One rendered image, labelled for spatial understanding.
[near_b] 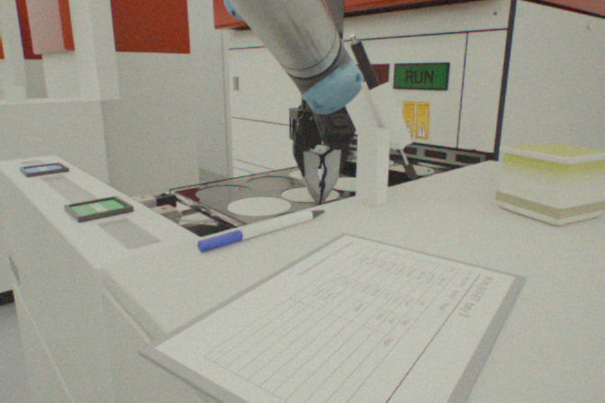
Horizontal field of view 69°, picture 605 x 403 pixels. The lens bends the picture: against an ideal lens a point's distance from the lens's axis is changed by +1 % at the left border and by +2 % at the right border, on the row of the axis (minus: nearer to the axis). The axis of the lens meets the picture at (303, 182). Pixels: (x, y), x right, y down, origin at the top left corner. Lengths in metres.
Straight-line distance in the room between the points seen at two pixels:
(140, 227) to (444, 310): 0.30
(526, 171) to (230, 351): 0.35
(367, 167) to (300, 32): 0.16
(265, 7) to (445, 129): 0.53
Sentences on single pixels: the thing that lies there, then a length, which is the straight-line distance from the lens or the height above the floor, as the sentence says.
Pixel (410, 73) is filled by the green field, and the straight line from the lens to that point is 0.87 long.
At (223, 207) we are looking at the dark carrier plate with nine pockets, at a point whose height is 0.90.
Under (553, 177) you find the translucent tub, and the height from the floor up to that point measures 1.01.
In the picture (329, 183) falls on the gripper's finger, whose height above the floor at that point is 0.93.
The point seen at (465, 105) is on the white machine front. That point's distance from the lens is 0.81.
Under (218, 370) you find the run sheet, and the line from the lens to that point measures 0.23.
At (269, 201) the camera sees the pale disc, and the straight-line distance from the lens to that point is 0.72.
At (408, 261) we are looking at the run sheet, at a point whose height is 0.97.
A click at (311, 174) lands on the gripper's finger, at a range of 0.68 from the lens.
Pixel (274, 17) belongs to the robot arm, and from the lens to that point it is 0.39.
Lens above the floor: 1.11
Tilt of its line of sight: 14 degrees down
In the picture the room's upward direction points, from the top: straight up
